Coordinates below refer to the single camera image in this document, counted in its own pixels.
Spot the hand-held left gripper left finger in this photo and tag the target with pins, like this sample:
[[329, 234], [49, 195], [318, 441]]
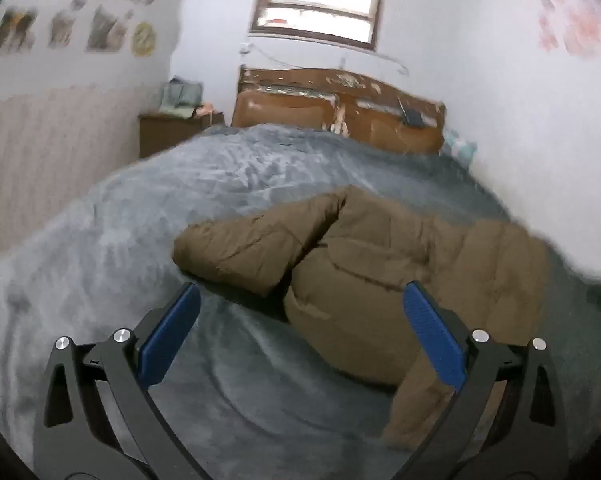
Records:
[[168, 332]]

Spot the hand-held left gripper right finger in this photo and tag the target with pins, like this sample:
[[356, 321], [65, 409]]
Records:
[[433, 332]]

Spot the brown puffer jacket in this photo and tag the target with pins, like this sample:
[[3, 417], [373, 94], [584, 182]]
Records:
[[375, 280]]

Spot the grey fluffy blanket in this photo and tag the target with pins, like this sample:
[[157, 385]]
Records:
[[155, 195]]

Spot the teal pillow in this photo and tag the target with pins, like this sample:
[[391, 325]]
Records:
[[460, 147]]

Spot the dark wooden nightstand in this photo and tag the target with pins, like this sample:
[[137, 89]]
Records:
[[168, 132]]

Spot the dark small box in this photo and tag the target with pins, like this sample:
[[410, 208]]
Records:
[[413, 116]]

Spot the green bag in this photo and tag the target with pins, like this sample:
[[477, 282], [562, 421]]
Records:
[[180, 97]]

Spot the brown wooden headboard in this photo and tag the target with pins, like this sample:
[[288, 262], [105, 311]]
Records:
[[290, 105]]

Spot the round yellow wall sticker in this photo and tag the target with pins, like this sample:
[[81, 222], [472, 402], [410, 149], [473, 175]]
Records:
[[144, 39]]

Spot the wall poster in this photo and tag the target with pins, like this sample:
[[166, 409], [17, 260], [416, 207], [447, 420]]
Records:
[[63, 27], [106, 30], [15, 30]]

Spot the pink wall stickers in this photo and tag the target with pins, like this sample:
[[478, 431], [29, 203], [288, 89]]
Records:
[[575, 22]]

